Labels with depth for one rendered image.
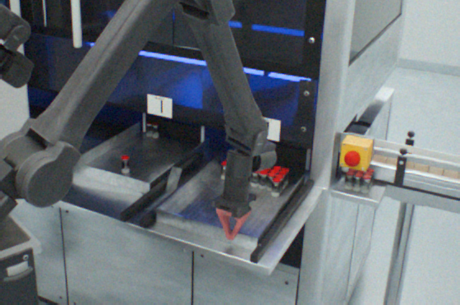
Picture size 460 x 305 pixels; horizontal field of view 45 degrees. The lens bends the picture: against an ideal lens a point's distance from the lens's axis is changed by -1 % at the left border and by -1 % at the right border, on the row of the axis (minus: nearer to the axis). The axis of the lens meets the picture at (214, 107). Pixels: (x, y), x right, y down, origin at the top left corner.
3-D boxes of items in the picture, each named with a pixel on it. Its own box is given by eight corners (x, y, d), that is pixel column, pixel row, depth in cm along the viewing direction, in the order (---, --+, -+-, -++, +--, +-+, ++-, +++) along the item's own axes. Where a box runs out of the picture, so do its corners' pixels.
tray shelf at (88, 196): (126, 133, 189) (126, 128, 189) (331, 182, 161) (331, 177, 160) (23, 195, 149) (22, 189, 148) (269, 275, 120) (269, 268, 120)
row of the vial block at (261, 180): (223, 175, 159) (223, 160, 157) (283, 190, 151) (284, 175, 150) (219, 178, 157) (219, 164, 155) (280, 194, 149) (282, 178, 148)
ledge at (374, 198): (343, 176, 165) (344, 170, 164) (388, 186, 160) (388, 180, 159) (330, 196, 153) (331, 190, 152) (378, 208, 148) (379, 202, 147)
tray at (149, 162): (139, 131, 187) (139, 121, 186) (209, 148, 176) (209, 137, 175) (71, 172, 158) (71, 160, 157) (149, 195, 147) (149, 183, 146)
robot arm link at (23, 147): (-30, 176, 79) (-12, 194, 76) (20, 122, 82) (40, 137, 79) (8, 205, 86) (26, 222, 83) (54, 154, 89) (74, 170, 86)
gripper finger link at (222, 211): (251, 236, 129) (257, 197, 127) (240, 247, 123) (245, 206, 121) (225, 228, 132) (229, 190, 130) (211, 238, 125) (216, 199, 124)
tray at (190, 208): (217, 166, 164) (218, 154, 163) (303, 187, 154) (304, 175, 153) (156, 221, 136) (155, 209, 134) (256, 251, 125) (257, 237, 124)
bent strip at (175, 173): (172, 185, 153) (172, 165, 151) (181, 188, 151) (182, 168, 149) (144, 209, 141) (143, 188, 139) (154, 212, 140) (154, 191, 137)
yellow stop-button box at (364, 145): (345, 155, 155) (348, 131, 152) (371, 161, 152) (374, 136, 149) (338, 166, 148) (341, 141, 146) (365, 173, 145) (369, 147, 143)
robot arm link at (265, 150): (228, 116, 121) (259, 131, 116) (260, 111, 130) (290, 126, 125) (215, 165, 125) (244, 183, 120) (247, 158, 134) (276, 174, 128)
